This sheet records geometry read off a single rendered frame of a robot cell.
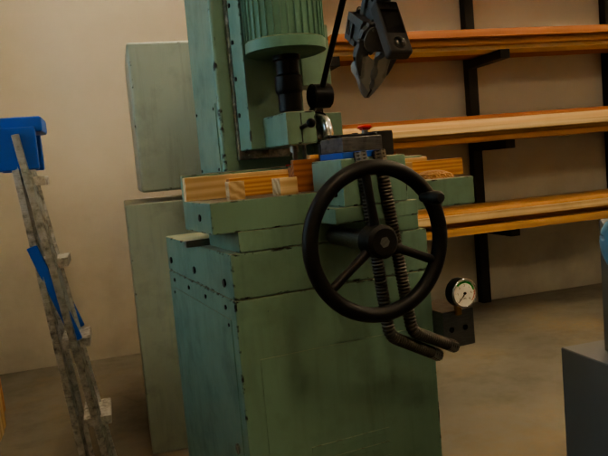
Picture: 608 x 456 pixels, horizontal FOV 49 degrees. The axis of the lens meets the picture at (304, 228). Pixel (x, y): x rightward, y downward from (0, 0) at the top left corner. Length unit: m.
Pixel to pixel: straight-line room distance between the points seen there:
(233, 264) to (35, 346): 2.72
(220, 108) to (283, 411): 0.72
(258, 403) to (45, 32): 2.87
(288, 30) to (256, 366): 0.68
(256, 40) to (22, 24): 2.56
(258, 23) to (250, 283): 0.54
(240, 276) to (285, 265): 0.09
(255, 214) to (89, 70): 2.65
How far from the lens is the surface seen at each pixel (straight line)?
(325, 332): 1.37
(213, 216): 1.26
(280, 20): 1.44
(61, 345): 2.10
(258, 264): 1.29
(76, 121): 3.81
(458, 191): 1.51
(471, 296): 1.47
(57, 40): 3.88
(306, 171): 1.40
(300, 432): 1.40
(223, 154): 1.63
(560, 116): 4.13
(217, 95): 1.64
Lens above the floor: 0.95
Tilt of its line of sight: 5 degrees down
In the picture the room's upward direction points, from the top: 5 degrees counter-clockwise
